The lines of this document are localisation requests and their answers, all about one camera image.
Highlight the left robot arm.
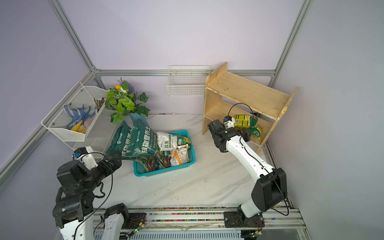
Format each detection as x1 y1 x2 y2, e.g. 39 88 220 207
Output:
53 147 147 240

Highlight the wooden two-tier shelf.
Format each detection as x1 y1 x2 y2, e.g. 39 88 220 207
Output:
202 62 299 154

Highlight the artificial green plant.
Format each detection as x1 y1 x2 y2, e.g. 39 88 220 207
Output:
105 78 150 124

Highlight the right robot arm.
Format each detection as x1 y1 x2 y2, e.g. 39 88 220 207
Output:
208 120 288 229

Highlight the teal vase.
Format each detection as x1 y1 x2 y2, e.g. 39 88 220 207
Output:
130 113 149 126

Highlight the white green small bag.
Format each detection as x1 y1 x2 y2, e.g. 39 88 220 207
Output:
157 132 192 151

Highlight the white mesh corner rack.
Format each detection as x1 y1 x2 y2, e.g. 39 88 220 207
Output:
41 82 116 153

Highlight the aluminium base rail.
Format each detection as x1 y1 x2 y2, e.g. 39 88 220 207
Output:
86 205 313 240

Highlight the teal plastic basket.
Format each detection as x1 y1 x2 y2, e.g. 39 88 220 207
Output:
133 144 196 177

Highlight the dark green soil bag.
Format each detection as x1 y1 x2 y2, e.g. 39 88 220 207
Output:
106 120 144 160
124 120 171 173

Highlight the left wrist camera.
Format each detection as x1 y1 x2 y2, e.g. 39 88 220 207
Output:
72 147 98 170

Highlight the blue knitted glove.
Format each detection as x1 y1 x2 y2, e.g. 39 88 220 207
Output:
64 105 98 130

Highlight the white wire wall basket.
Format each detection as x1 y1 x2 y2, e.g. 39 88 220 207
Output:
167 65 211 97

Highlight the yellow green fertilizer bag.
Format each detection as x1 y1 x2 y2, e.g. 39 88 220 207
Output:
234 115 263 139

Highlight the yellow toy in rack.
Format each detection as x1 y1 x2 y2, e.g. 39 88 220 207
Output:
71 120 87 134

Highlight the orange green snack bag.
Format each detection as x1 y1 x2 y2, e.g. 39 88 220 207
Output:
169 145 190 167

